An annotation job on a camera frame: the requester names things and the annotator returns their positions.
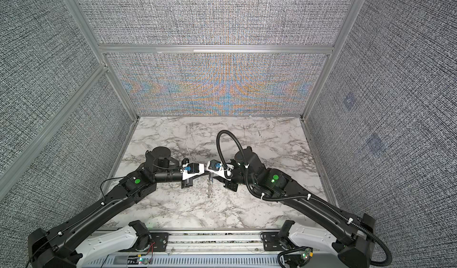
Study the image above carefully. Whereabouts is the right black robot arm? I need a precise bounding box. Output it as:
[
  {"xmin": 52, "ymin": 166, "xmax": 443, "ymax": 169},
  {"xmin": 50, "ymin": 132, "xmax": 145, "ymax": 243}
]
[{"xmin": 207, "ymin": 147, "xmax": 376, "ymax": 268}]

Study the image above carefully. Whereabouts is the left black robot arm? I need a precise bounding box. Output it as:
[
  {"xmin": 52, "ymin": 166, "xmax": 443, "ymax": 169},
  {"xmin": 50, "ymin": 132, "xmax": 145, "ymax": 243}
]
[{"xmin": 26, "ymin": 147, "xmax": 206, "ymax": 268}]

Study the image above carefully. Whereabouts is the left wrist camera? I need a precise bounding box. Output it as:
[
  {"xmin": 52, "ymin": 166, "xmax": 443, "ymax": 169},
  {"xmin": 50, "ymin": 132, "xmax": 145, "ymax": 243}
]
[{"xmin": 181, "ymin": 163, "xmax": 205, "ymax": 181}]

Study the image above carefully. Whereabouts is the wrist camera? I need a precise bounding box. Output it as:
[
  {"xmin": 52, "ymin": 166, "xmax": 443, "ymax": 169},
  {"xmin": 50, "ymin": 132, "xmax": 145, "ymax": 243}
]
[
  {"xmin": 181, "ymin": 163, "xmax": 205, "ymax": 181},
  {"xmin": 206, "ymin": 160, "xmax": 234, "ymax": 180}
]

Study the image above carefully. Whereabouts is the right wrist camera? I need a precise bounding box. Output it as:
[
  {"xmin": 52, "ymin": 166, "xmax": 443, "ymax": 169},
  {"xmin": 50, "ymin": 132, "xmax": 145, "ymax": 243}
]
[{"xmin": 206, "ymin": 160, "xmax": 234, "ymax": 180}]

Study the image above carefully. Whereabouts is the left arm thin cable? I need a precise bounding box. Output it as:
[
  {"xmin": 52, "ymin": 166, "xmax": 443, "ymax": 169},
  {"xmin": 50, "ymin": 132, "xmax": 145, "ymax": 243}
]
[{"xmin": 99, "ymin": 176, "xmax": 126, "ymax": 203}]

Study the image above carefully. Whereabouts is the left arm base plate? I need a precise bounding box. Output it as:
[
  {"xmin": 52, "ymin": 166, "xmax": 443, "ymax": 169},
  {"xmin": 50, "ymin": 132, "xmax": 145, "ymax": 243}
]
[{"xmin": 120, "ymin": 232, "xmax": 170, "ymax": 253}]

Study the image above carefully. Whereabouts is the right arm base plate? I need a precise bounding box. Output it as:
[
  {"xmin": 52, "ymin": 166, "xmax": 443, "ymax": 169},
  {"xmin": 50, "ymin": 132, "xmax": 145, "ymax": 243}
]
[{"xmin": 260, "ymin": 231, "xmax": 298, "ymax": 252}]

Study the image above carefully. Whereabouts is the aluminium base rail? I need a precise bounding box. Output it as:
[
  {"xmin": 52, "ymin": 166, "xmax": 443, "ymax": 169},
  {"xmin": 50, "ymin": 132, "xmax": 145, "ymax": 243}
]
[{"xmin": 64, "ymin": 229, "xmax": 368, "ymax": 268}]

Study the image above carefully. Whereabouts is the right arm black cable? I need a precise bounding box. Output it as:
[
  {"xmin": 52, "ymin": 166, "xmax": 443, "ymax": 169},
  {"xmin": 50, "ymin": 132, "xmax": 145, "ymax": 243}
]
[{"xmin": 216, "ymin": 129, "xmax": 393, "ymax": 267}]

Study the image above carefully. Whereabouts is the aluminium enclosure frame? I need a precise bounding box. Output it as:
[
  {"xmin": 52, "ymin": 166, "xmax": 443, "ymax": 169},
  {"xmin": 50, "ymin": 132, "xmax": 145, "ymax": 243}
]
[{"xmin": 1, "ymin": 0, "xmax": 365, "ymax": 198}]

